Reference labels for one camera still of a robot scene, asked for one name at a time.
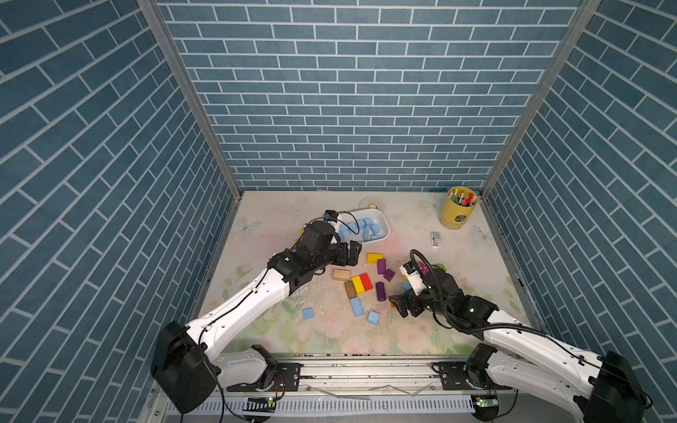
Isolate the light blue block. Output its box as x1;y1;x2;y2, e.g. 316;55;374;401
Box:
362;218;381;241

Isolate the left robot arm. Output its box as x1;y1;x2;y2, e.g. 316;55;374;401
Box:
150;220;362;414

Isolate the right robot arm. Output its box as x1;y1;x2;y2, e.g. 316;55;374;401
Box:
389;260;653;422

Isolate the yellow block near tub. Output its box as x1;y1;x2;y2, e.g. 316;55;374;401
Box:
367;253;384;264

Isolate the white plastic tub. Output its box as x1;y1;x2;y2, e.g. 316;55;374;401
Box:
338;208;391;245

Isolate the light wood square block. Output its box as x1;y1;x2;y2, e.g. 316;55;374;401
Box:
333;269;352;282

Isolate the dark wood block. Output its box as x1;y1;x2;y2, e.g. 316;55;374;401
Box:
344;280;357;300

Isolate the purple cylinder block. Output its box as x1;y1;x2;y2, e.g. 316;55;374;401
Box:
376;282;387;301

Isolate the small grey clip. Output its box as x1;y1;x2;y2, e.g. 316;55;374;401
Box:
431;232;441;248

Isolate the blue long block bottom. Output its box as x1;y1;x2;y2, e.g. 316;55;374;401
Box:
350;297;364;317

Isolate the blue cube bottom right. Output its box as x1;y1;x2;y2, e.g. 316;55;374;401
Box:
368;311;380;325

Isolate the yellow pen cup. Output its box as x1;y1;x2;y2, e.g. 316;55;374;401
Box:
440;187;478;229

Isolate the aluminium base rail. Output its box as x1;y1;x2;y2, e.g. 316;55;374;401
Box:
138;352;604;423

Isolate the aluminium corner post left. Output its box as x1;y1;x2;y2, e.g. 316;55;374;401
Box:
138;0;242;203

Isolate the aluminium corner post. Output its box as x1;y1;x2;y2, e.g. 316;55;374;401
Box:
138;0;242;203
481;0;601;198

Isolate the aluminium corner post right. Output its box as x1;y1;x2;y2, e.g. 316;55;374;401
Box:
481;0;601;198

